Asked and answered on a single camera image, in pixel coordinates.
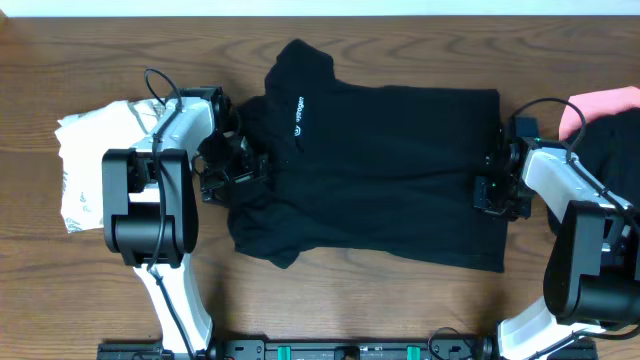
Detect black t-shirt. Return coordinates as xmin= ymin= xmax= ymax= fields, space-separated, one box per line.
xmin=228 ymin=40 xmax=507 ymax=273

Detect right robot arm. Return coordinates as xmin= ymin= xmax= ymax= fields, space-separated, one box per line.
xmin=470 ymin=115 xmax=639 ymax=359

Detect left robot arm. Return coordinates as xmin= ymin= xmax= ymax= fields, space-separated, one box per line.
xmin=97 ymin=86 xmax=269 ymax=359

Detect black clothes pile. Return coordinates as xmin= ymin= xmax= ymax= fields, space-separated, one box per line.
xmin=573 ymin=108 xmax=639 ymax=210

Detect pink garment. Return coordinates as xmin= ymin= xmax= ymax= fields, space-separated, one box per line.
xmin=558 ymin=86 xmax=639 ymax=141

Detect white patterned folded cloth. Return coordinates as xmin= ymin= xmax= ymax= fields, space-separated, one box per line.
xmin=55 ymin=99 xmax=164 ymax=233

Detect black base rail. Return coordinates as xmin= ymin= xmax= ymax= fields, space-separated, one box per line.
xmin=96 ymin=330 xmax=599 ymax=360

